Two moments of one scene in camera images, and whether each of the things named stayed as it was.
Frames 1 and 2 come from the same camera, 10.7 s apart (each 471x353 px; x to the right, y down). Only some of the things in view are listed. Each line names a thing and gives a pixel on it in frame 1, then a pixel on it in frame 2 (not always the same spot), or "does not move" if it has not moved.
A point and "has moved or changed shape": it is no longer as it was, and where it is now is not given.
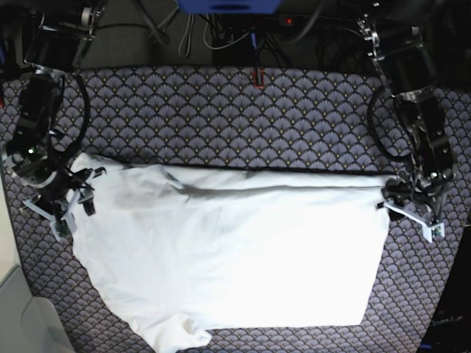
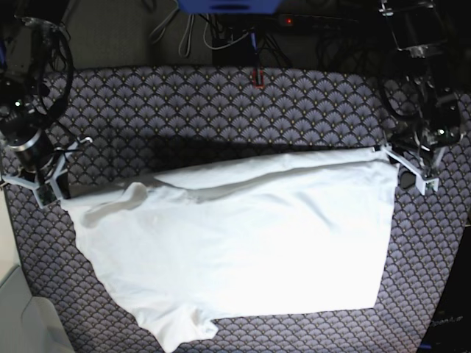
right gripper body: (427, 193) → (411, 141)
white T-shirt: (175, 251) has moved or changed shape
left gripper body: (54, 192) → (35, 154)
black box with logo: (450, 330) does not move
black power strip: (313, 20) does not move
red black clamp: (258, 79) does not move
